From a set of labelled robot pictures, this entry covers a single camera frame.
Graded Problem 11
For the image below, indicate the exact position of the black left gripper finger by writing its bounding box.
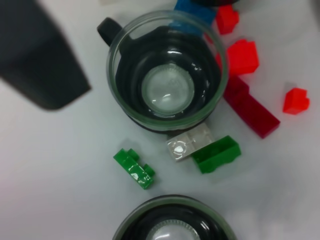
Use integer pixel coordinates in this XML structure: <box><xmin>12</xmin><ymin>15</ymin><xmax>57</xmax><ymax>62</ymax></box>
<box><xmin>0</xmin><ymin>0</ymin><xmax>92</xmax><ymax>111</ymax></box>

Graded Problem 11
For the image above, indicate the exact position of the green toy brick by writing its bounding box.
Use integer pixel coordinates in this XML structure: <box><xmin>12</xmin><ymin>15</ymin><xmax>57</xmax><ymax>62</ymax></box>
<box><xmin>191</xmin><ymin>135</ymin><xmax>242</xmax><ymax>175</ymax></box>
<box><xmin>112</xmin><ymin>147</ymin><xmax>156</xmax><ymax>191</ymax></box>

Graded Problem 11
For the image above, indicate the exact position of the blue toy brick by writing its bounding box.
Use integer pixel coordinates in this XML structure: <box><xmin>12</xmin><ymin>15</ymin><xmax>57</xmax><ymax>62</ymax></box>
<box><xmin>168</xmin><ymin>0</ymin><xmax>218</xmax><ymax>36</ymax></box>

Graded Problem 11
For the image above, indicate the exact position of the white toy brick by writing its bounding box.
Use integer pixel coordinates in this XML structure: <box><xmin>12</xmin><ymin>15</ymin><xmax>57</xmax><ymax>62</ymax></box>
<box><xmin>165</xmin><ymin>122</ymin><xmax>216</xmax><ymax>164</ymax></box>

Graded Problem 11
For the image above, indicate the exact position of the small red toy brick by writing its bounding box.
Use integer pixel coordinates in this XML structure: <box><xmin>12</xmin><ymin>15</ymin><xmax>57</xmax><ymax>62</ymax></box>
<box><xmin>215</xmin><ymin>4</ymin><xmax>240</xmax><ymax>36</ymax></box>
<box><xmin>226</xmin><ymin>38</ymin><xmax>260</xmax><ymax>76</ymax></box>
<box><xmin>282</xmin><ymin>87</ymin><xmax>311</xmax><ymax>115</ymax></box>

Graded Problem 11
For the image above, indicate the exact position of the long dark red toy brick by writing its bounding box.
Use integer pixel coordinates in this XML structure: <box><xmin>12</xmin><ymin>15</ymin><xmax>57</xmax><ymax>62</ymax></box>
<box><xmin>222</xmin><ymin>74</ymin><xmax>281</xmax><ymax>139</ymax></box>

